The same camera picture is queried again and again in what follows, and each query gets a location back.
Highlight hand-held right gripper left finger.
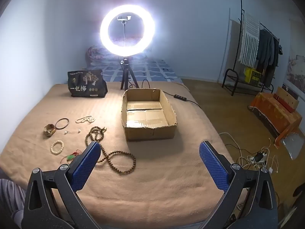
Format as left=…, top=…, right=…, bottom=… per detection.
left=21, top=141, right=102, bottom=229

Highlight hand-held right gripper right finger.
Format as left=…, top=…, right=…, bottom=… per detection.
left=198, top=141, right=279, bottom=229

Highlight green pendant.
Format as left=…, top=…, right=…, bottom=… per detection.
left=61, top=149, right=83, bottom=165

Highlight brown wooden bead necklace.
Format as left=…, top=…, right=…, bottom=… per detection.
left=86, top=126, right=136, bottom=174

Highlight cream bead bracelet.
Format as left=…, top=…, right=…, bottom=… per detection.
left=50, top=140, right=64, bottom=155

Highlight white pearl necklace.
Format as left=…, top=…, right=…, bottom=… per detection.
left=76, top=116, right=96, bottom=124

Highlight thin dark bangle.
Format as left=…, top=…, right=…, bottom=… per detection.
left=55, top=118, right=70, bottom=129

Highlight cardboard box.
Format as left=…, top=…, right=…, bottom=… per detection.
left=121, top=88, right=178, bottom=142

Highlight white power strip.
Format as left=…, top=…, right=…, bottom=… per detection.
left=245, top=156, right=266, bottom=166

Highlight orange cloth covered bench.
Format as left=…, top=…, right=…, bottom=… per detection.
left=249, top=92, right=303, bottom=148

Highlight black printed snack bag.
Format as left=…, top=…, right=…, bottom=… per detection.
left=67, top=69, right=108, bottom=98

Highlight person's striped grey pants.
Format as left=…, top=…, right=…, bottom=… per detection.
left=0, top=178, right=26, bottom=229

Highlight clear plastic bag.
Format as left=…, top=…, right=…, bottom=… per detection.
left=281, top=132, right=305, bottom=160

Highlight black clothes rack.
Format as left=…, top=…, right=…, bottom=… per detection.
left=222, top=0, right=283, bottom=97

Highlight black tripod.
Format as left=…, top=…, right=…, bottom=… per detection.
left=120, top=57, right=140, bottom=91

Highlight yellow box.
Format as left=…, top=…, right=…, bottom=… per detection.
left=244, top=67, right=262, bottom=86

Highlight flat cardboard carton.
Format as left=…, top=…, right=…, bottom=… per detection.
left=274, top=86, right=299, bottom=112

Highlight blue checkered bed sheet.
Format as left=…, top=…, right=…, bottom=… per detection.
left=82, top=58, right=183, bottom=84

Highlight folded floral quilt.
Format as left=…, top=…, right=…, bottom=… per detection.
left=85, top=45, right=153, bottom=65

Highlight leaning beige board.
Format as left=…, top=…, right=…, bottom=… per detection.
left=224, top=19, right=242, bottom=64

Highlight dark hanging clothes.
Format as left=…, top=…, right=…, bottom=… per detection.
left=256, top=29, right=280, bottom=87

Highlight striped white towel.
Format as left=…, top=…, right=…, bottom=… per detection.
left=239, top=13, right=261, bottom=66

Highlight tangle of white cables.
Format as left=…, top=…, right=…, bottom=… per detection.
left=219, top=131, right=279, bottom=174

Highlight black cable with inline switch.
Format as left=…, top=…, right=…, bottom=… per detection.
left=142, top=79, right=201, bottom=108

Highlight wall poster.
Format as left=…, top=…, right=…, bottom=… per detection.
left=285, top=19, right=305, bottom=93

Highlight white ring light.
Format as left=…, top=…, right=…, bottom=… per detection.
left=100, top=4, right=156, bottom=57

